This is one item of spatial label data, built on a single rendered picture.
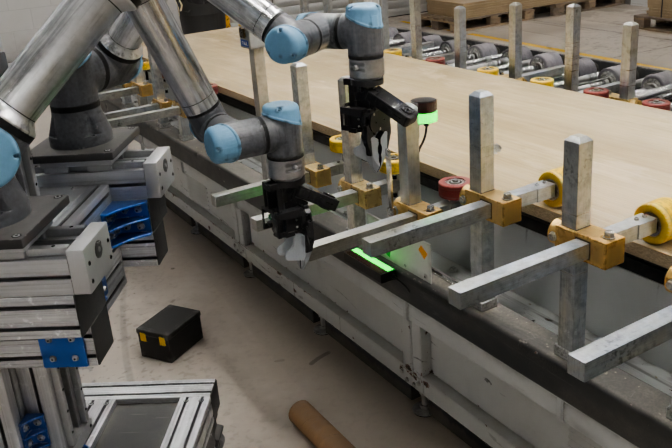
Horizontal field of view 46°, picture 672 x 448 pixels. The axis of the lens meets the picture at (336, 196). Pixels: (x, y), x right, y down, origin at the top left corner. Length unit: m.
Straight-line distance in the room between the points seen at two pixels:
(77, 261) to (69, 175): 0.53
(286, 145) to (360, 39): 0.27
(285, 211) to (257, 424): 1.16
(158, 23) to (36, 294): 0.55
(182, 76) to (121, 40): 0.44
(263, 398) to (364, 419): 0.37
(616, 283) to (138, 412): 1.39
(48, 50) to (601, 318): 1.22
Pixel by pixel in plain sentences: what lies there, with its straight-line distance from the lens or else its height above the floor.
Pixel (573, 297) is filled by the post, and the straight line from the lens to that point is 1.52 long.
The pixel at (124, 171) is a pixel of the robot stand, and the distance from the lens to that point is 1.96.
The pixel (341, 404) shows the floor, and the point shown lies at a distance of 2.68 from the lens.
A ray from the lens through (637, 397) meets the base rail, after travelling 1.51.
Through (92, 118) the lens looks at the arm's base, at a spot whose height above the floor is 1.10.
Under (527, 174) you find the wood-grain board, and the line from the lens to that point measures 1.94.
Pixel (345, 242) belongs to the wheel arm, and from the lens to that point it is 1.72.
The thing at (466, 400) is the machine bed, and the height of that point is 0.17.
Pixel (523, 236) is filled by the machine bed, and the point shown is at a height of 0.78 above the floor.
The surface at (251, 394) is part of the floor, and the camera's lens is 2.78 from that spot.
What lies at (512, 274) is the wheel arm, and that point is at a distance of 1.32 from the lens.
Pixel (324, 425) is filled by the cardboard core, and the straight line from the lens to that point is 2.46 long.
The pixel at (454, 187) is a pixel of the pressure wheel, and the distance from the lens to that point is 1.84.
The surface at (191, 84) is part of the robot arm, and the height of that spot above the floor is 1.23.
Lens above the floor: 1.55
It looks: 21 degrees down
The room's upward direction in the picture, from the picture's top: 4 degrees counter-clockwise
